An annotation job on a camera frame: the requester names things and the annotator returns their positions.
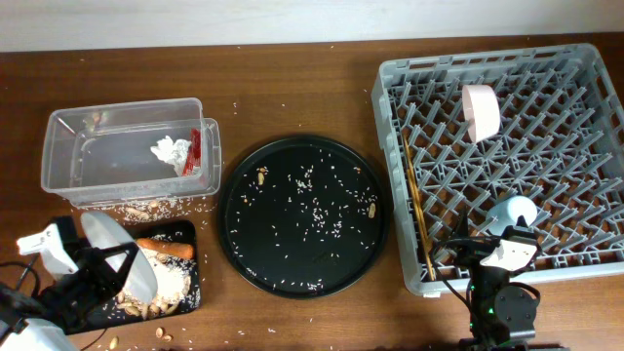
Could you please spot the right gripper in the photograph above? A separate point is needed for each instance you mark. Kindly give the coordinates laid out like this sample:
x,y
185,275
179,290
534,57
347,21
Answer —
x,y
473,251

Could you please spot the grey plastic dishwasher rack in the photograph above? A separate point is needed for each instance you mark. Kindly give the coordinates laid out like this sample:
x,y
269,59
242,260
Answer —
x,y
560,144

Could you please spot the rice and peanut shells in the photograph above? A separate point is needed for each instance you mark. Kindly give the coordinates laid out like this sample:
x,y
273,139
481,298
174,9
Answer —
x,y
173,276

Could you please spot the orange carrot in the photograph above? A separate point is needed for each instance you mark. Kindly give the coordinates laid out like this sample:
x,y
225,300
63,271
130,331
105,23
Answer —
x,y
180,250

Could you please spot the wooden chopstick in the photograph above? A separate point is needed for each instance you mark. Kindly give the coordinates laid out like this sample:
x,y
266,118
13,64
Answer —
x,y
414,195
419,209

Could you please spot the light blue cup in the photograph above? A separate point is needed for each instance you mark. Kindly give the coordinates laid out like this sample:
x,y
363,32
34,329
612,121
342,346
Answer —
x,y
508,211

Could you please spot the round black tray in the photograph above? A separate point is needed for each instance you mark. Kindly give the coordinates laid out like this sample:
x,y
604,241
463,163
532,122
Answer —
x,y
303,217

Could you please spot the black rectangular tray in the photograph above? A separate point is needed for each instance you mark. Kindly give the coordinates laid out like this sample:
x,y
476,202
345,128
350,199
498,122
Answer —
x,y
178,231

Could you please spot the white tissue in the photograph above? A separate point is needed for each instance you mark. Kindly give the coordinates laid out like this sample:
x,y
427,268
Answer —
x,y
173,153

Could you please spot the clear plastic waste bin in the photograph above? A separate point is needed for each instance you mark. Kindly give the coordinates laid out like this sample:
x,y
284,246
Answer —
x,y
100,155

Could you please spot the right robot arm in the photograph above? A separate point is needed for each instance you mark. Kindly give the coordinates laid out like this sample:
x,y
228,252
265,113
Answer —
x,y
501,312

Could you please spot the red snack wrapper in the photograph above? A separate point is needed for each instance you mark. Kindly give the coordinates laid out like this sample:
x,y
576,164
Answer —
x,y
193,160

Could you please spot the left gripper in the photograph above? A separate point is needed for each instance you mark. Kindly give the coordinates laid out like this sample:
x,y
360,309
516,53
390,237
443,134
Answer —
x,y
96,268

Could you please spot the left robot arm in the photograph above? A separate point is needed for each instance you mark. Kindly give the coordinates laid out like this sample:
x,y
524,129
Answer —
x,y
23,326

